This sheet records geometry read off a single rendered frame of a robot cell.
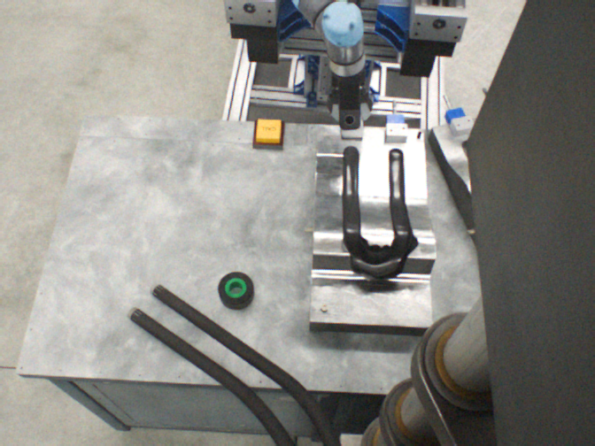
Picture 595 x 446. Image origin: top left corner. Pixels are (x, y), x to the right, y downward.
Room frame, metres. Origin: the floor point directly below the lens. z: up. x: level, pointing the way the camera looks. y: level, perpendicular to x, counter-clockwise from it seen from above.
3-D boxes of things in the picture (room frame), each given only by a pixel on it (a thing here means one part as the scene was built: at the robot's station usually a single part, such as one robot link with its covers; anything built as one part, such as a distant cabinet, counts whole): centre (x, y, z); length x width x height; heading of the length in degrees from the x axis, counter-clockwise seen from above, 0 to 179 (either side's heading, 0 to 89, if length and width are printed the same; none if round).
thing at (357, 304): (0.68, -0.19, 0.87); 0.50 x 0.26 x 0.14; 177
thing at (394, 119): (0.95, -0.26, 0.89); 0.13 x 0.05 x 0.05; 177
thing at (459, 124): (1.00, -0.42, 0.86); 0.13 x 0.05 x 0.05; 14
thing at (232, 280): (0.53, 0.12, 0.82); 0.08 x 0.08 x 0.04
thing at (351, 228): (0.70, -0.20, 0.92); 0.35 x 0.16 x 0.09; 177
